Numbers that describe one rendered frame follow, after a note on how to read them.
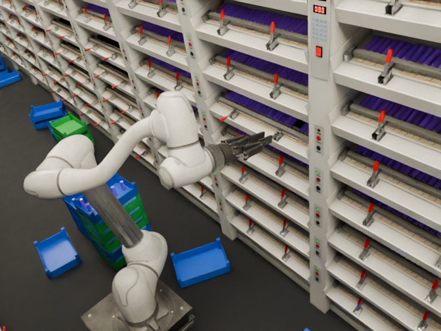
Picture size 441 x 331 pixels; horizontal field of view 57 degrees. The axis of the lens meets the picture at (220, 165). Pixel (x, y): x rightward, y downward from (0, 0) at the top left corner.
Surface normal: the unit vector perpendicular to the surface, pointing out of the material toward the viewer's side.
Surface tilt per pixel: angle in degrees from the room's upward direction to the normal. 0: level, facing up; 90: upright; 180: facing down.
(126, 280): 5
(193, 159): 64
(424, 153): 18
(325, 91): 90
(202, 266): 0
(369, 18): 108
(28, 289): 0
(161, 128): 72
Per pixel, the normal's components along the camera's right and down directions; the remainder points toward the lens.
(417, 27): -0.68, 0.70
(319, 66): -0.76, 0.48
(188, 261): -0.14, -0.78
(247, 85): -0.36, -0.59
